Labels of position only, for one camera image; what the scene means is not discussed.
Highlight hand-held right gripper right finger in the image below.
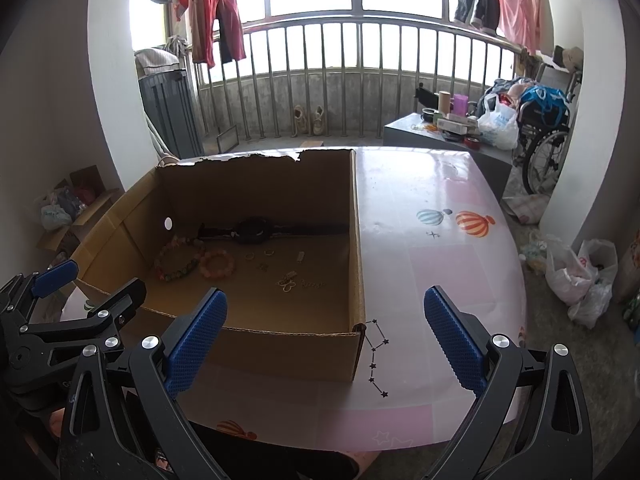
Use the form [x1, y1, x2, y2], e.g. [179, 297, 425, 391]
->
[423, 286, 593, 480]

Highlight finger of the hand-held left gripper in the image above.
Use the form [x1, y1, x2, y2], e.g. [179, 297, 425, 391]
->
[0, 277, 147, 401]
[0, 259, 80, 333]

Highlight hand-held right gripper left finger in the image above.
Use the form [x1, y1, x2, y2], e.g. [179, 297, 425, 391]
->
[56, 287, 228, 480]

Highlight brown cardboard box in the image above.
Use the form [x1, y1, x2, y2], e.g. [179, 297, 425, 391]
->
[75, 147, 368, 383]

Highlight blue white plastic bag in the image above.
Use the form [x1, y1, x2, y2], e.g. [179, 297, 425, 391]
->
[40, 202, 74, 231]

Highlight pink printed table cover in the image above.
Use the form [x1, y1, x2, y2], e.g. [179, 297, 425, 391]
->
[60, 146, 528, 453]

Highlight cardboard box with clutter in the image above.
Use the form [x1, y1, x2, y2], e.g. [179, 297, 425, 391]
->
[37, 165, 121, 253]

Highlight black wrist watch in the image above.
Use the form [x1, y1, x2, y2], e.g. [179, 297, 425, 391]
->
[197, 216, 348, 245]

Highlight white shopping bag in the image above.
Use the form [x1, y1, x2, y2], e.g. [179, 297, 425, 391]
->
[567, 239, 620, 329]
[544, 234, 592, 306]

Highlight dark grey laundry bin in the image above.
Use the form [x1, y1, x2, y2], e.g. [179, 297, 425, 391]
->
[137, 67, 206, 161]

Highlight grey side table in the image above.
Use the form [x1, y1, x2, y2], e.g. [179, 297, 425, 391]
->
[382, 111, 516, 201]

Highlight white flat box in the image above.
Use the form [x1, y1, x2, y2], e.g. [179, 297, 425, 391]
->
[436, 112, 480, 133]

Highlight white cloth bundle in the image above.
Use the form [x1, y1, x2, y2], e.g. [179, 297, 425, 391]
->
[134, 47, 183, 73]

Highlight wheelchair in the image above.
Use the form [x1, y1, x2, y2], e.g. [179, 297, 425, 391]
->
[515, 67, 583, 196]

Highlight black stand device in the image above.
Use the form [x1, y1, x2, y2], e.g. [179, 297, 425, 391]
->
[414, 82, 436, 111]

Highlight salmon hanging shirt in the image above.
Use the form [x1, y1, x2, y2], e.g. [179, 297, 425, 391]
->
[186, 0, 221, 67]

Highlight red hanging trousers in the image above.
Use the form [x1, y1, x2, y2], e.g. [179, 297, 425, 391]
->
[212, 0, 247, 63]

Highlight pink hanging shirt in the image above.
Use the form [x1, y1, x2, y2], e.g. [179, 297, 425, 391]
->
[495, 0, 555, 56]

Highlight metal balcony railing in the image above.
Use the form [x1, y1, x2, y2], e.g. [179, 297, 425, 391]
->
[192, 12, 531, 141]

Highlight green pink bead bracelet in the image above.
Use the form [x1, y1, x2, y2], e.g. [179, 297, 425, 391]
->
[154, 244, 207, 282]

